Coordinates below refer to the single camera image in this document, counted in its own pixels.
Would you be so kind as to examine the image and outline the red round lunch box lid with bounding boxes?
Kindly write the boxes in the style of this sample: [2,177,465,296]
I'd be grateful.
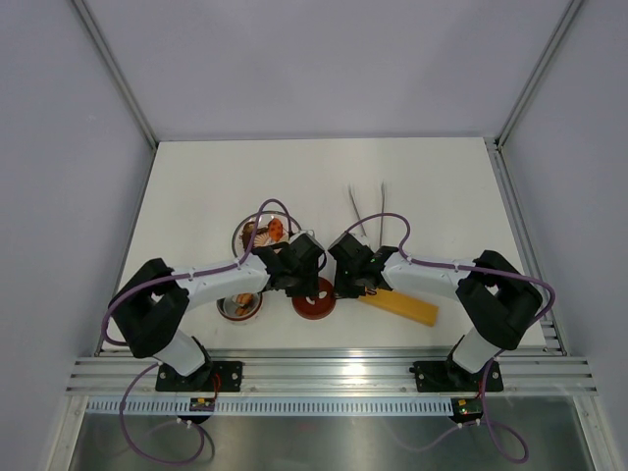
[291,277,336,321]

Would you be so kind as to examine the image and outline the yellow cutlery case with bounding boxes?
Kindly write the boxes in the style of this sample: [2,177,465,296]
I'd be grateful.
[358,289,439,327]

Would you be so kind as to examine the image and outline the orange shrimp food piece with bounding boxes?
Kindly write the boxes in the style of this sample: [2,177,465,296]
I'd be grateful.
[234,293,255,316]

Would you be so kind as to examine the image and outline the round steel lunch box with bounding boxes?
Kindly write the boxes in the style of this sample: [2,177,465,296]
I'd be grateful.
[216,292,263,324]

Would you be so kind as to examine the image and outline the metal tongs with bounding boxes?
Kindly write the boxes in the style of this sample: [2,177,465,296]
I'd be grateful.
[348,181,387,245]

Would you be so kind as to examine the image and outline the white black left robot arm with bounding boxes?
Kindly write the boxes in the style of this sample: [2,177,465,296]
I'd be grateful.
[106,242,325,391]

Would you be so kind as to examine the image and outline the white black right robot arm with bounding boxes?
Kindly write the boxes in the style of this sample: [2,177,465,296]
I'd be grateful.
[329,241,543,392]

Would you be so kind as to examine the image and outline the round food plate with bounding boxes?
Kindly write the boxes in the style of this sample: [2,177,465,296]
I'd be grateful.
[231,211,301,257]

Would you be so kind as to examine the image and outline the orange round food piece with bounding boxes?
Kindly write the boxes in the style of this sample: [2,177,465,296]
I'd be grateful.
[267,218,285,243]

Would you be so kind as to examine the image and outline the brown food piece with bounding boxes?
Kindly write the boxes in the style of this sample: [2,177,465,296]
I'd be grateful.
[240,222,257,249]

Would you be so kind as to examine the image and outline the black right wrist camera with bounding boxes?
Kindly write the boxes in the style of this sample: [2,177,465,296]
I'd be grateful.
[328,233,374,272]

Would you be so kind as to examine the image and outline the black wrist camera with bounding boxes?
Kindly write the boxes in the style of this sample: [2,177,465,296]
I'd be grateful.
[288,232,325,271]
[328,233,374,272]

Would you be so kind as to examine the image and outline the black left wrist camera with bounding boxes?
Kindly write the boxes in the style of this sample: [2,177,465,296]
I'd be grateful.
[288,232,325,271]

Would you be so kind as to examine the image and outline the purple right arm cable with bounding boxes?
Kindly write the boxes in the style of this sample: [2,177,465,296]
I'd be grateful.
[342,212,558,465]

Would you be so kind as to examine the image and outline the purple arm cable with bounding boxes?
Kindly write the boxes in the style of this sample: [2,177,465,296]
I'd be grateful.
[342,212,558,465]
[101,197,300,464]

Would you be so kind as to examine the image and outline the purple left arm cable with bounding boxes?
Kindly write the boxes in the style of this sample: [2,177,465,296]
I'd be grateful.
[101,197,300,464]

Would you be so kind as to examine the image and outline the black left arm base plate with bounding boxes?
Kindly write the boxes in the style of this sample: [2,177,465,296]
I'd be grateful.
[155,361,243,393]

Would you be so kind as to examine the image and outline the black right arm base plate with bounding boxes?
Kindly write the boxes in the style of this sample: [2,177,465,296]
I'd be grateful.
[409,360,504,393]

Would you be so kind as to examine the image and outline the aluminium front rail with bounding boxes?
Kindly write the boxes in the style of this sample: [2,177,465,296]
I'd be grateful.
[65,348,598,396]

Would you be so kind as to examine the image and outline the white slotted cable duct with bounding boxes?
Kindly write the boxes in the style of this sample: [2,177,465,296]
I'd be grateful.
[86,396,453,417]

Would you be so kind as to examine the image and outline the aluminium frame post right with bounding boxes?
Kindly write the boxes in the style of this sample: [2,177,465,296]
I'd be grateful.
[495,0,588,151]

